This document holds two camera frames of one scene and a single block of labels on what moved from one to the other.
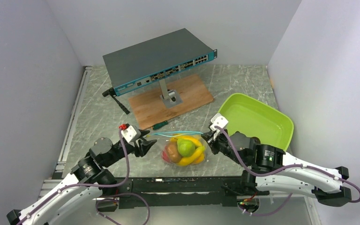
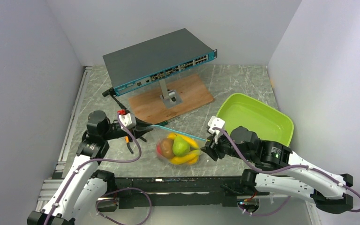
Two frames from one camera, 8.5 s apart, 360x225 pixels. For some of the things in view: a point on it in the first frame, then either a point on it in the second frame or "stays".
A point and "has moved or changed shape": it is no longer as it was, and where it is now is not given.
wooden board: (149, 110) stays
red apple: (165, 154) to (159, 150)
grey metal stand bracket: (170, 97) stays
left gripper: (144, 147) to (140, 130)
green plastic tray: (270, 126) stays
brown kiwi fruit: (174, 154) to (167, 147)
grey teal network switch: (139, 64) stays
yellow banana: (184, 161) stays
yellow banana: (175, 139) has moved or changed shape
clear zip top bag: (183, 148) has moved or changed shape
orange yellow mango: (200, 159) to (193, 161)
